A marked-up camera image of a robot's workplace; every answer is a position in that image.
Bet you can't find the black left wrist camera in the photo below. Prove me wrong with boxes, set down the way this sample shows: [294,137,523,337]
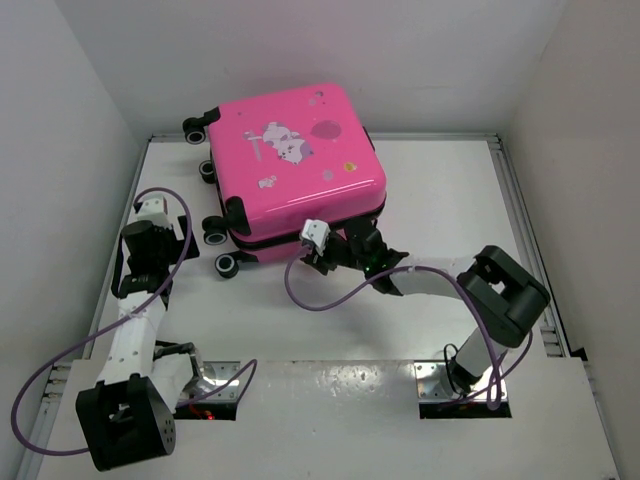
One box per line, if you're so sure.
[121,220,164,260]

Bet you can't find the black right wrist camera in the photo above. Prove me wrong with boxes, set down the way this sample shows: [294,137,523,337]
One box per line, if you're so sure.
[350,222,388,265]

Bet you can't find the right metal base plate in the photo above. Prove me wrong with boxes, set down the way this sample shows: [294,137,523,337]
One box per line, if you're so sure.
[413,361,492,404]

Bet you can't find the metal base plate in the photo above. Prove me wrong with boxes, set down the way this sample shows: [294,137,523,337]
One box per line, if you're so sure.
[180,361,241,403]
[413,361,492,404]

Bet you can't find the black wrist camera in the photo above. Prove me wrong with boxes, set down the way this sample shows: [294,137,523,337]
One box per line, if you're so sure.
[121,220,164,260]
[350,222,388,265]

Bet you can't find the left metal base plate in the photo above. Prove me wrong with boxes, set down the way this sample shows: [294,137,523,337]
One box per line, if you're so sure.
[180,361,241,403]

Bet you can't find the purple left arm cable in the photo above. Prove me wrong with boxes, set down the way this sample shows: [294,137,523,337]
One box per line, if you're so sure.
[10,187,259,456]

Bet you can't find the pink hard-shell suitcase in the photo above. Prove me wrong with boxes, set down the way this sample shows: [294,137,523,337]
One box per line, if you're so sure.
[182,83,387,279]

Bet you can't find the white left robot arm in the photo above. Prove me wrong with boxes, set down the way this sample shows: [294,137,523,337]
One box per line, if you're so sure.
[75,212,200,472]

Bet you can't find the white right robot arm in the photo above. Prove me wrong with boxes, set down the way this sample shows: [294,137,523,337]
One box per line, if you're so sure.
[300,220,551,395]

